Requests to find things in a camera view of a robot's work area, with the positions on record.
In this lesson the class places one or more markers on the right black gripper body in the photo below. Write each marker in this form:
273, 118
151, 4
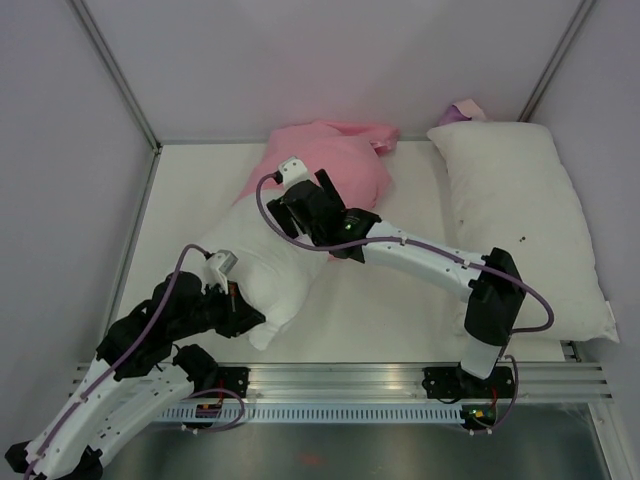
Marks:
284, 215

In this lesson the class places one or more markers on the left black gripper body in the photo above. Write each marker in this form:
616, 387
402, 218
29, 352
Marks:
211, 314

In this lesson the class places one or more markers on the pink pillowcase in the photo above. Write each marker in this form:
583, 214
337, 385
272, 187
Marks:
350, 153

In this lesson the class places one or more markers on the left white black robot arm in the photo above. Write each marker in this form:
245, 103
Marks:
138, 371

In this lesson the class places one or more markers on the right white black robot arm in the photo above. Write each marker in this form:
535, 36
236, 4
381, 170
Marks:
489, 285

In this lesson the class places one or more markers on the pink purple cloth behind pillow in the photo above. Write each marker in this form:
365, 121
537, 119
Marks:
462, 111

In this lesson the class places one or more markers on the large white bare pillow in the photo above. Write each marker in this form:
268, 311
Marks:
509, 190

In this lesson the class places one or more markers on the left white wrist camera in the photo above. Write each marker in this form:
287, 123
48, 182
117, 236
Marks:
218, 267

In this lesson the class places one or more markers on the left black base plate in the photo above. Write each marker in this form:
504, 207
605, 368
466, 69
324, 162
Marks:
234, 379

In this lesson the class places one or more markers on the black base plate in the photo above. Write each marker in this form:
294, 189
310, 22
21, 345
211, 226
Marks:
451, 383
234, 379

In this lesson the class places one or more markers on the white slotted cable duct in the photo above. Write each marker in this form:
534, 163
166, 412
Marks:
291, 413

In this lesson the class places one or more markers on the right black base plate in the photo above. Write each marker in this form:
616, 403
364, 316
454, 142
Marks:
451, 383

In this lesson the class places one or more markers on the aluminium mounting rail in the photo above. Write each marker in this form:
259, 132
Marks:
535, 383

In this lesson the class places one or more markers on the left aluminium corner post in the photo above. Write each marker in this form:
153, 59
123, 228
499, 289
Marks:
81, 11

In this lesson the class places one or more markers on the aluminium corner post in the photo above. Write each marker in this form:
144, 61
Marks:
81, 11
568, 39

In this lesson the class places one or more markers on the right aluminium corner post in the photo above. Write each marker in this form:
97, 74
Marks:
568, 39

